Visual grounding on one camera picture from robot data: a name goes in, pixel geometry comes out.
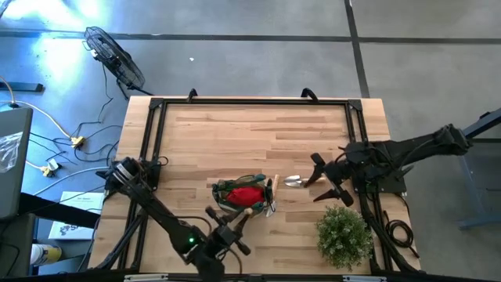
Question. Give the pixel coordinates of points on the white printed box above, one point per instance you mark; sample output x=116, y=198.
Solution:
x=70, y=231

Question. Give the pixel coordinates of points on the grey box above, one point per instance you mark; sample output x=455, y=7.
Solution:
x=17, y=188

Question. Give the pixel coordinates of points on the white paper sheet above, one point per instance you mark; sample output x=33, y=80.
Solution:
x=88, y=199

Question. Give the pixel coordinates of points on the grey-blue metal table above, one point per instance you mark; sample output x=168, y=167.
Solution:
x=487, y=119

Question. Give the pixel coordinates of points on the clear plastic bag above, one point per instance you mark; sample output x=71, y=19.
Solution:
x=8, y=154

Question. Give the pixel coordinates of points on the yellow plug adaptor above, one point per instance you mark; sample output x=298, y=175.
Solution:
x=50, y=169
x=78, y=142

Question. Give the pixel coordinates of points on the black table frame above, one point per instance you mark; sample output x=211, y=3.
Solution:
x=254, y=102

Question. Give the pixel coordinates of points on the red cloth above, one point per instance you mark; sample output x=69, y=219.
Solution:
x=244, y=196

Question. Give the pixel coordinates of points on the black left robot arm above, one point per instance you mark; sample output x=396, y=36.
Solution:
x=156, y=211

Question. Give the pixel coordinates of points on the black floor fan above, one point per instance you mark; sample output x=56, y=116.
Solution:
x=117, y=64

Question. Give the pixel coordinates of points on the artificial green bush plant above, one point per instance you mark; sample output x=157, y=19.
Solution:
x=344, y=239

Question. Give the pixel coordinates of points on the yellow and white can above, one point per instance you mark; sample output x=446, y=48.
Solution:
x=47, y=254

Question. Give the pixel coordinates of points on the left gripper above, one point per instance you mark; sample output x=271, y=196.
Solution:
x=229, y=237

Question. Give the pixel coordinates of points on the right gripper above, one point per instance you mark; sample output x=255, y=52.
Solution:
x=338, y=178

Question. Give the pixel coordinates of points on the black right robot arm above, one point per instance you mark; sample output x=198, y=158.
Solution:
x=411, y=150

